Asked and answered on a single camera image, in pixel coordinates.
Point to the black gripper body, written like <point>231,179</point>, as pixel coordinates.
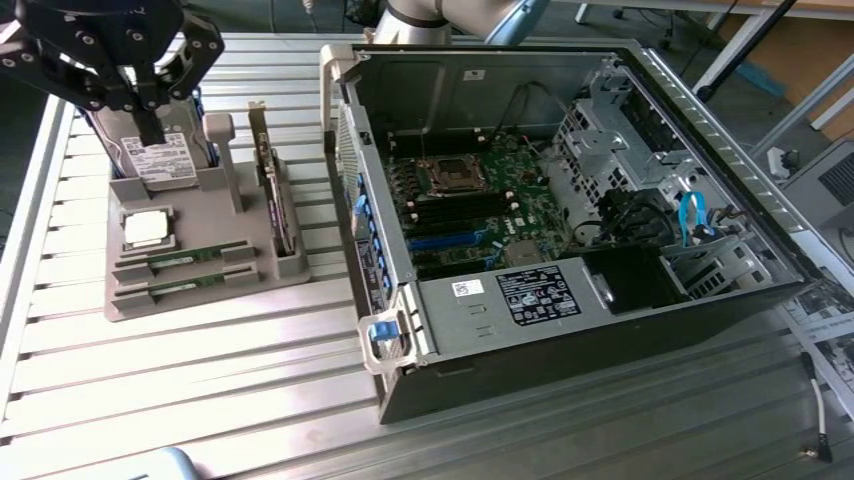
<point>101,25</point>

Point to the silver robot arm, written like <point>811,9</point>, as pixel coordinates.
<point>428,17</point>

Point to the green RAM stick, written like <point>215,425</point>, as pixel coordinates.
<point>190,258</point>
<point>190,285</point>

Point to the black RAM slot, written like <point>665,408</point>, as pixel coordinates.
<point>461,199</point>
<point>464,204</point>
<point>469,216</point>
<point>466,210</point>

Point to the hard disk with blue rails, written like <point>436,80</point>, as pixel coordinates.
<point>167,155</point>

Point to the silver CPU chip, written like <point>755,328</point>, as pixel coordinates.
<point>149,227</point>

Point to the CPU socket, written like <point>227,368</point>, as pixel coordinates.
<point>452,176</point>

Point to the gray parts rack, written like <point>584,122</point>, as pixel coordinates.
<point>201,305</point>

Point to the blue expansion slot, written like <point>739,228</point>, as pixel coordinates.
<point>444,242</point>

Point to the green motherboard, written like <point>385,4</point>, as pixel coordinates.
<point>508,200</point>

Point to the blue case release latch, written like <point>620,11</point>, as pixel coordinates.
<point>381,332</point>

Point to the silver chipset heat sink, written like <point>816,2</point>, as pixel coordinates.
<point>524,253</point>

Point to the silver disk bay cage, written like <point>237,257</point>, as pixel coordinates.
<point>621,155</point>

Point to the silver power supply unit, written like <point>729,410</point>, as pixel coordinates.
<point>494,305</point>

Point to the light blue rounded object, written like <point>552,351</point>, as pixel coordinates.
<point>157,465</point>

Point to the black fan shroud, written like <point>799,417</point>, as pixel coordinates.
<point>634,277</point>

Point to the black stand pole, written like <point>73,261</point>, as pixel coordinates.
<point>741,55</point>

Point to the black open PC case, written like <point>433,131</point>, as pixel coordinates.
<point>601,360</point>

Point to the brown cardboard box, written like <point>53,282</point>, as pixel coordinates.
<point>788,55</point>

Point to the white power strip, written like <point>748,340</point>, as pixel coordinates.
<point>783,161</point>

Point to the gray computer tower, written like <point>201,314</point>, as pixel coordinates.
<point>824,185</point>

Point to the printed paper sheet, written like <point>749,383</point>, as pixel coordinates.
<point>831,320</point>

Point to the graphics card with metal bracket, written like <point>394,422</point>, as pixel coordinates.
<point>274,190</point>

